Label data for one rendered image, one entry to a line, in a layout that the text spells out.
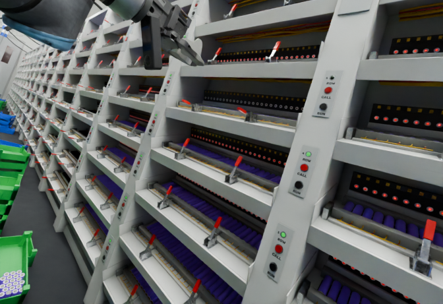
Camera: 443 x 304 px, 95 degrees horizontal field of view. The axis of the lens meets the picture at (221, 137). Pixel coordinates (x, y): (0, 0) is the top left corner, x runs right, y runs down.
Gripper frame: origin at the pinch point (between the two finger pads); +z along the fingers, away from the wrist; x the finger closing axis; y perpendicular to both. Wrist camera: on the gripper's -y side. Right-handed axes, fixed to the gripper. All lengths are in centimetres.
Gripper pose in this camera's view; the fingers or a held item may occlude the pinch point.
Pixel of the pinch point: (196, 64)
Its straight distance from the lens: 63.9
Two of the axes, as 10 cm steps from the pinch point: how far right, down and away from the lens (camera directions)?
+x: -7.3, -2.0, 6.5
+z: 5.8, 3.0, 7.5
